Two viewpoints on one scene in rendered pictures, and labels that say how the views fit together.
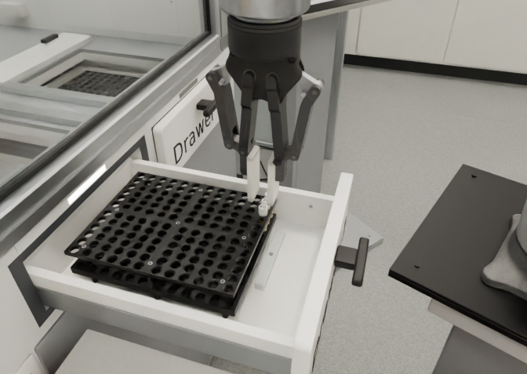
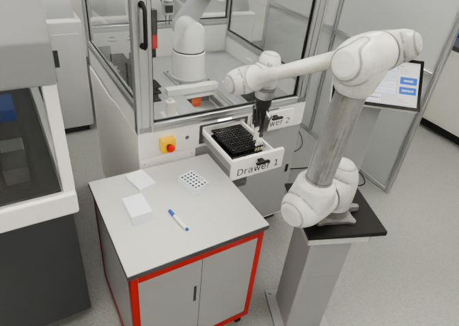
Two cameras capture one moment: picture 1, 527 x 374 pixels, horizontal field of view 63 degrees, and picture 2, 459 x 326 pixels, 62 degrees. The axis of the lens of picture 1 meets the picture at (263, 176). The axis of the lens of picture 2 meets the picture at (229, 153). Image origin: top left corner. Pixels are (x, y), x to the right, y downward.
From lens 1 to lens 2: 1.40 m
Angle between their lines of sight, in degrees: 32
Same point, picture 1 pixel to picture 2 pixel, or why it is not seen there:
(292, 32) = (264, 103)
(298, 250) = not seen: hidden behind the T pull
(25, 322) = (197, 140)
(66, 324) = (204, 149)
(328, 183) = (371, 202)
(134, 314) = (214, 147)
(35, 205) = (210, 117)
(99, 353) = (206, 158)
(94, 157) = (229, 114)
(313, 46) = (361, 118)
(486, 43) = not seen: outside the picture
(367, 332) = not seen: hidden behind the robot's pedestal
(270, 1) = (259, 96)
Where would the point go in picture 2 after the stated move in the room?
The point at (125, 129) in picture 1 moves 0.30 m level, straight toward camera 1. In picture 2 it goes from (242, 111) to (219, 137)
